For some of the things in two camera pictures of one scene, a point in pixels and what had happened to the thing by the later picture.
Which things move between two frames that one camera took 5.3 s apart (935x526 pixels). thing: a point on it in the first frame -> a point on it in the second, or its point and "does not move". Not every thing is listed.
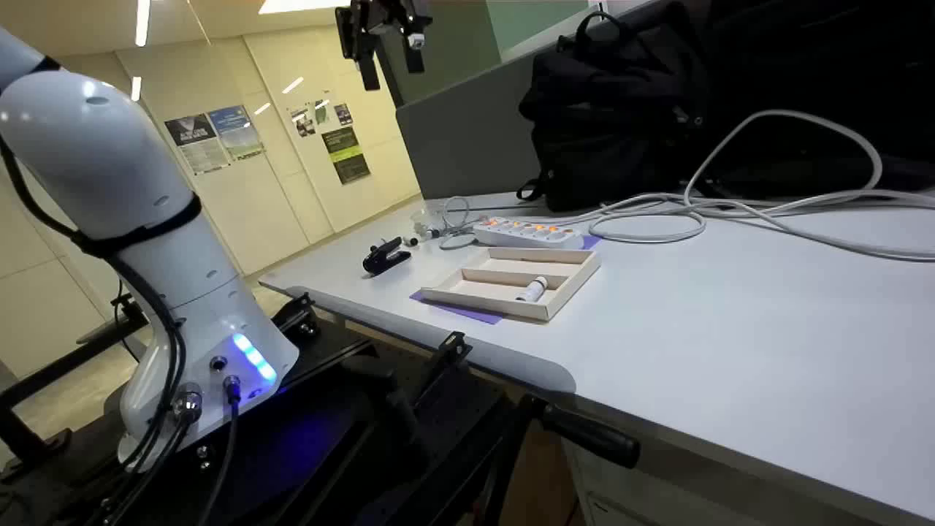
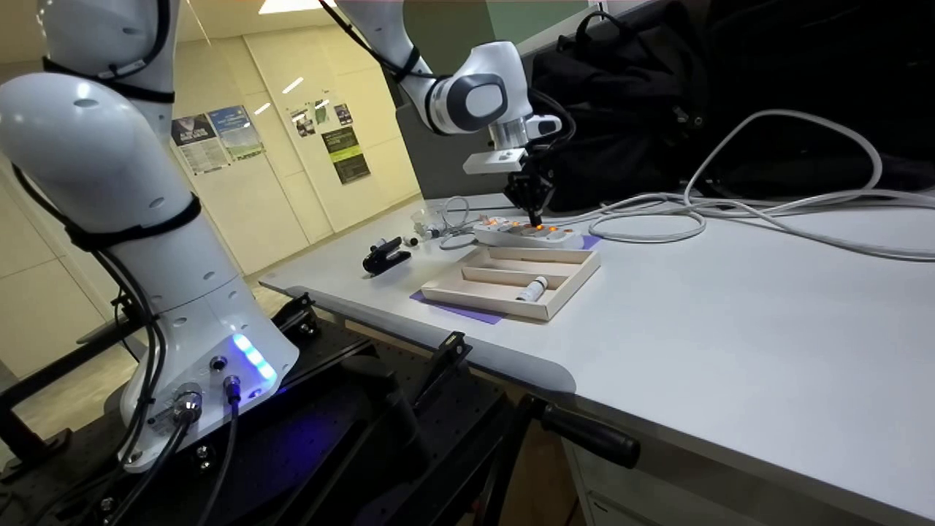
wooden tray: [514, 281] does not move
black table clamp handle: [581, 430] does not move
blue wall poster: [235, 131] does not move
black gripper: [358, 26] -> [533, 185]
